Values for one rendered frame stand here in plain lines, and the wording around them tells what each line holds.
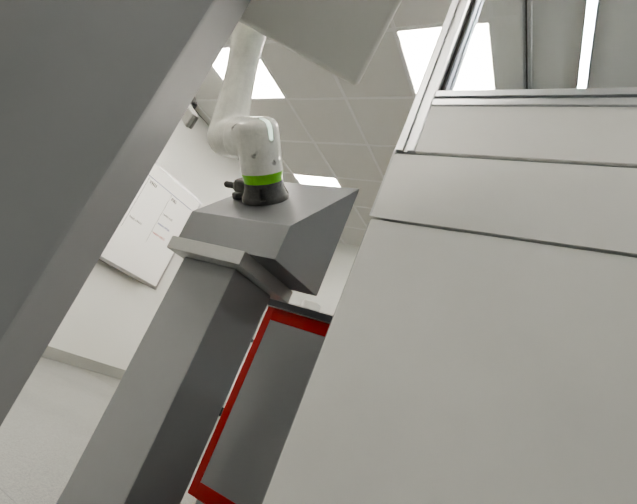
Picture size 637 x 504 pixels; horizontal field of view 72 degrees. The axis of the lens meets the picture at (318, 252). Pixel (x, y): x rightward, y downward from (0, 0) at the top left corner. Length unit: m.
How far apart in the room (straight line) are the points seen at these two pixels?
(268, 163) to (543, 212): 0.82
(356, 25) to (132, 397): 1.00
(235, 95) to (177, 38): 1.02
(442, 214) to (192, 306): 0.74
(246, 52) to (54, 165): 1.15
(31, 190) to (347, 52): 0.49
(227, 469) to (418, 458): 0.98
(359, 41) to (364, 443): 0.58
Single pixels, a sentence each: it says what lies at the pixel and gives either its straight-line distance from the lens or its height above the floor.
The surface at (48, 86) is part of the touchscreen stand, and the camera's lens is 0.45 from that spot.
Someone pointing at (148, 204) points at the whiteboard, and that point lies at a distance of 4.74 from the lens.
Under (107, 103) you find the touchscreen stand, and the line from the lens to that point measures 0.43.
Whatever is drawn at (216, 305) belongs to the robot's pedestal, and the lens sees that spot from 1.18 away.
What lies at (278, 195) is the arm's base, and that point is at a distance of 1.35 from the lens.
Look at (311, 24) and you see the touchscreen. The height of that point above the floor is 0.96.
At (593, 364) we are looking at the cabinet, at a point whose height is 0.64.
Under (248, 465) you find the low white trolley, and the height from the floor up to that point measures 0.24.
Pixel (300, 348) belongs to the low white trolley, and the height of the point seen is 0.62.
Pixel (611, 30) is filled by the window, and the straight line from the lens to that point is 1.00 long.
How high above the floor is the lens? 0.47
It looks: 18 degrees up
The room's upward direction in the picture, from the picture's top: 22 degrees clockwise
